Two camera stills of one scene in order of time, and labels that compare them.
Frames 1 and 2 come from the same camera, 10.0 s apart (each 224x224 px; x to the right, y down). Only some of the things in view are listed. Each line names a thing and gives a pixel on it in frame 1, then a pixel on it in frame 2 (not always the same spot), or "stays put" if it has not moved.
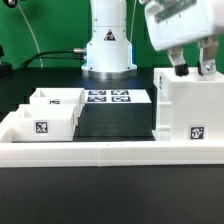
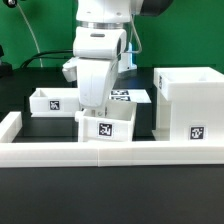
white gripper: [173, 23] → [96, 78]
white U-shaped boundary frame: [104, 153] stays put
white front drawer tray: [45, 122] → [116, 125]
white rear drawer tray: [60, 96] stays put
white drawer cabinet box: [188, 108] stays put
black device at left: [6, 69] stays put
